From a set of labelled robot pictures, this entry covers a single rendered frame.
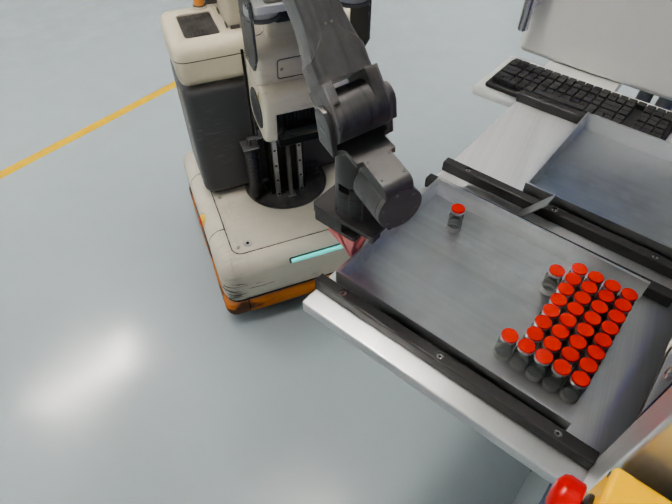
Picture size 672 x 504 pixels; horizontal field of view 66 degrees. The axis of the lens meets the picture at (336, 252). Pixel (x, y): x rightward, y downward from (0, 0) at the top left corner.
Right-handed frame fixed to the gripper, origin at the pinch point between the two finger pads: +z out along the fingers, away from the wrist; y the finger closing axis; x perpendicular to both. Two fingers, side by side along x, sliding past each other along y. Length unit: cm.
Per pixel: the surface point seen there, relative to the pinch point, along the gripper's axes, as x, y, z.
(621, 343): 10.9, 36.1, 1.7
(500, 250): 15.4, 16.1, 1.6
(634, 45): 89, 10, 1
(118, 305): -8, -94, 90
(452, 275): 6.5, 13.0, 1.6
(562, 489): -18.0, 36.0, -11.9
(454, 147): 143, -51, 92
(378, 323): -7.9, 10.3, -0.1
